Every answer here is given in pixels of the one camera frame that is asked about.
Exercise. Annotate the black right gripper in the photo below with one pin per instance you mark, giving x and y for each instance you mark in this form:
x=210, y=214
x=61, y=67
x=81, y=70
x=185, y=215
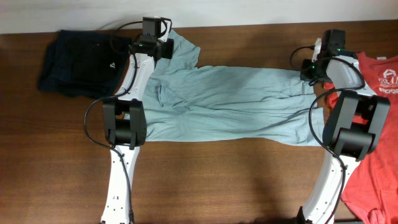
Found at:
x=306, y=74

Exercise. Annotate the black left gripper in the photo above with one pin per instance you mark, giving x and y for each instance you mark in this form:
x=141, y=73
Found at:
x=166, y=53

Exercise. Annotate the light teal t-shirt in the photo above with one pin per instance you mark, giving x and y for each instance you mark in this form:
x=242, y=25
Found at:
x=186, y=103

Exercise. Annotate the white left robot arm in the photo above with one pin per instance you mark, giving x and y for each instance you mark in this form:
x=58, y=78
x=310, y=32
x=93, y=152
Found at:
x=125, y=122

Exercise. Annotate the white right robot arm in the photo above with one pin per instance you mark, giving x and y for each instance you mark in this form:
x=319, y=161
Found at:
x=353, y=128

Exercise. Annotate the folded dark navy garment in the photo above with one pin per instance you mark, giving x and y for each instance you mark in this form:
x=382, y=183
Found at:
x=82, y=63

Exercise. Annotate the red printed t-shirt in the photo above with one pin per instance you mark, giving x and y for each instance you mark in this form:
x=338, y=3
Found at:
x=371, y=192

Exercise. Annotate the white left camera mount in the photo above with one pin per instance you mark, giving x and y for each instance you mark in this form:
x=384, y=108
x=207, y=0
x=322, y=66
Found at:
x=163, y=26

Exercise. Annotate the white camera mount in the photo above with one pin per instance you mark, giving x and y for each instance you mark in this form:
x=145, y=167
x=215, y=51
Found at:
x=163, y=26
x=317, y=49

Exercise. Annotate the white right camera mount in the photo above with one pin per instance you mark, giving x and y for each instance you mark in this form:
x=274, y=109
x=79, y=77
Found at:
x=317, y=49

